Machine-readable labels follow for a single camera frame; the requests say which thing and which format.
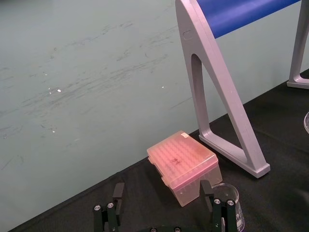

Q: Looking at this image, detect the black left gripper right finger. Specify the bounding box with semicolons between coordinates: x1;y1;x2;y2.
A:
200;180;239;232

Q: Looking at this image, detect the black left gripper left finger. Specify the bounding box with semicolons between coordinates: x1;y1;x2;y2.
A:
93;182;126;232

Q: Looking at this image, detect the clear glass beaker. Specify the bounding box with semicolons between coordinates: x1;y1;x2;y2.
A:
211;183;247;232

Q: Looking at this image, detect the black table cloth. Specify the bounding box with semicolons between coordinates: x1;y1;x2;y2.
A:
9;68;309;232

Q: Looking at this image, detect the pink translucent pipette tip box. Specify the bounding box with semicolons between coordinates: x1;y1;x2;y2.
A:
146;130;223;208

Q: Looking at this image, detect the blue cylindrical stand bar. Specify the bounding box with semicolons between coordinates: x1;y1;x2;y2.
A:
195;0;302;39

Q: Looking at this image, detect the grey plastic stand side frame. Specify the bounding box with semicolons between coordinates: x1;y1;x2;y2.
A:
175;0;271;179
286;0;309;89

